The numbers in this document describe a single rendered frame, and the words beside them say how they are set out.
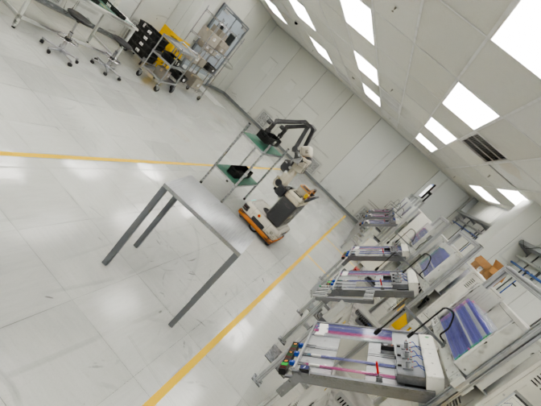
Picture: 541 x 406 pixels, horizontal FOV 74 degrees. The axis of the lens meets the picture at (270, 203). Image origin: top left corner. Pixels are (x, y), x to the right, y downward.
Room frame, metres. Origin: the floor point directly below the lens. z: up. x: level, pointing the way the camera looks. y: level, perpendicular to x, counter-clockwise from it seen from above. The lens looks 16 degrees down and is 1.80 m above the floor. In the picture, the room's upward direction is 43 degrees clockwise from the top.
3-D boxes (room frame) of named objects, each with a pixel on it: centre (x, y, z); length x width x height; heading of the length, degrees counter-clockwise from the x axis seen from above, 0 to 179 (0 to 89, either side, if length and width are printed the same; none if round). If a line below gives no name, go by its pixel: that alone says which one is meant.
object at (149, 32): (7.65, 4.31, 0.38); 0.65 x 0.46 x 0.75; 83
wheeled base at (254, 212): (5.02, -0.12, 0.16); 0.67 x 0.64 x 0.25; 78
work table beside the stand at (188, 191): (2.41, 0.26, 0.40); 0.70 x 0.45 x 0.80; 89
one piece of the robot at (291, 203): (5.00, -0.21, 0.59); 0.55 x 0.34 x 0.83; 168
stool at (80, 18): (4.67, 3.54, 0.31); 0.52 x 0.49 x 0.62; 170
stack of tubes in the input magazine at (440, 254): (3.32, -1.52, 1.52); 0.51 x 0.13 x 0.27; 170
